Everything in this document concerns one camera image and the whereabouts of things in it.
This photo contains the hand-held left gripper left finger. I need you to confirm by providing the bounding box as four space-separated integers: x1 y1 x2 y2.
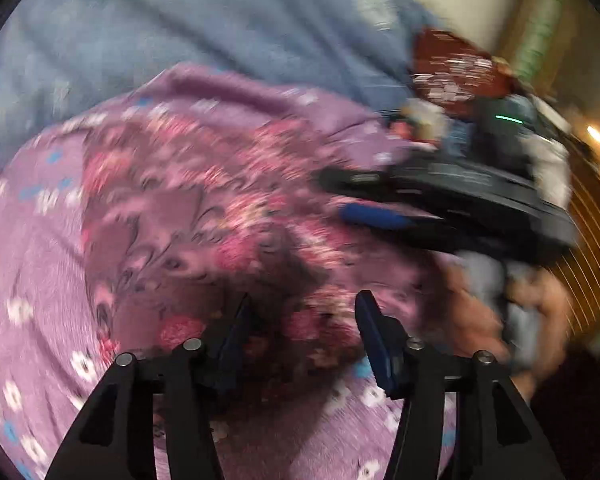
45 294 256 480

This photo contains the white green packet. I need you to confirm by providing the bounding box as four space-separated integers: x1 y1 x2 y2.
405 102 448 146

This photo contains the maroon pink floral shirt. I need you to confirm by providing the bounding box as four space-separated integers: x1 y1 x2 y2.
80 105 431 376

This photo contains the blue plaid duvet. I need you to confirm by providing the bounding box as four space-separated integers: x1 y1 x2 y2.
0 0 431 171

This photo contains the purple floral bed sheet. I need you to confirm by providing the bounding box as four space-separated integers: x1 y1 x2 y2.
0 62 461 480

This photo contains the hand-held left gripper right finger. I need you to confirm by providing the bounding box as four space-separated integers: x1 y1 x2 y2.
355 290 566 480

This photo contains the wooden framed green panel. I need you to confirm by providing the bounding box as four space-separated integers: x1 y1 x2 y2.
500 0 581 91

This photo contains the person's right hand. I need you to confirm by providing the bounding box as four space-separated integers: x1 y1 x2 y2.
445 265 573 398

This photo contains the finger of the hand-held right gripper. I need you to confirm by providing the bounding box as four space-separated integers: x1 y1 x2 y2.
337 202 446 233
312 167 396 197

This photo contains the clear plastic bag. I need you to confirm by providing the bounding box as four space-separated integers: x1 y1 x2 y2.
530 135 573 206

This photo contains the red plastic bag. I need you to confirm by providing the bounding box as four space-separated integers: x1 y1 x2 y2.
410 27 511 111

